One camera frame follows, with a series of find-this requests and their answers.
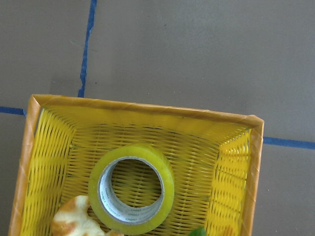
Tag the toy croissant bread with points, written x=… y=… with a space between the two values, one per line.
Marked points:
x=72 y=219

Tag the yellow woven plastic basket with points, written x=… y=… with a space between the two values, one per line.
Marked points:
x=215 y=159

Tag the toy orange carrot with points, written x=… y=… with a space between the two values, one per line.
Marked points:
x=198 y=232

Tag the yellow packing tape roll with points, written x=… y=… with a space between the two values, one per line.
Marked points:
x=131 y=189

